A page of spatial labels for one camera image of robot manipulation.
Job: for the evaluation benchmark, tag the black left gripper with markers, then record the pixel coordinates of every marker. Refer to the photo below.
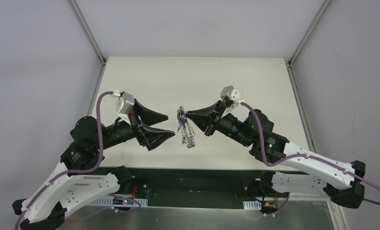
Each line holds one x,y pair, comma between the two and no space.
138,125

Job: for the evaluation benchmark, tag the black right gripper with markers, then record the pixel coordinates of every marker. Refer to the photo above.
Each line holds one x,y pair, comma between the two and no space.
213,118

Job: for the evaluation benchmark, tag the round metal key ring plate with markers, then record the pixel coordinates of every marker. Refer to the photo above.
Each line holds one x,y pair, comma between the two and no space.
186,131

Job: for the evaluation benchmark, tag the blue key tag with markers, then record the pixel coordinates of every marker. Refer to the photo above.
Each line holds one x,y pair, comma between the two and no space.
182,120

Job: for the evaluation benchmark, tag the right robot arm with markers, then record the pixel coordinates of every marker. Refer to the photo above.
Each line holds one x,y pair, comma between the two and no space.
340,181

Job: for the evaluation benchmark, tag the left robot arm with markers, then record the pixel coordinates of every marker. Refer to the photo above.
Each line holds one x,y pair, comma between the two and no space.
54,201

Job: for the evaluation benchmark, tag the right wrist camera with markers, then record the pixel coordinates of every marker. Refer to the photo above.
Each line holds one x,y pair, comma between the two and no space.
230,94

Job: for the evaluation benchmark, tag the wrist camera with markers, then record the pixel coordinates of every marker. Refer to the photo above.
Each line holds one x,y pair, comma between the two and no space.
124,106
230,94

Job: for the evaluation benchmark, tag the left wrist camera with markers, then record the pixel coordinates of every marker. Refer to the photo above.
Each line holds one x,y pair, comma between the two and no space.
124,106

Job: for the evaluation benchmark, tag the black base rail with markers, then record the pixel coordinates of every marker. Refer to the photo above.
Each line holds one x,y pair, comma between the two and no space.
191,188

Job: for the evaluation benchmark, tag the white cable duct left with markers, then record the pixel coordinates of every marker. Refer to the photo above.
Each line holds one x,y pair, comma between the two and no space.
109,201

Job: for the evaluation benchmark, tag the white cable duct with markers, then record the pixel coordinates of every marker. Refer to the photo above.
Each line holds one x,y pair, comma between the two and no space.
252,205
109,201

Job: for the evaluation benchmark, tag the white cable duct right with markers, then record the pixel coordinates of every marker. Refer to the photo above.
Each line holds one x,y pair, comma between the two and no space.
252,205

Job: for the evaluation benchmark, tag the aluminium frame post left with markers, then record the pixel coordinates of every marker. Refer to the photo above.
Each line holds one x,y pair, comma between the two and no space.
75,8

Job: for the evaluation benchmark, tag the aluminium frame post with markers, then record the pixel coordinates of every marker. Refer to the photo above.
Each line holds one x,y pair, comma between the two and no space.
75,8
310,31

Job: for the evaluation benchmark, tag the aluminium frame post right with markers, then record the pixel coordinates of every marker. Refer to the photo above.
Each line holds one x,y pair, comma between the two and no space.
310,31

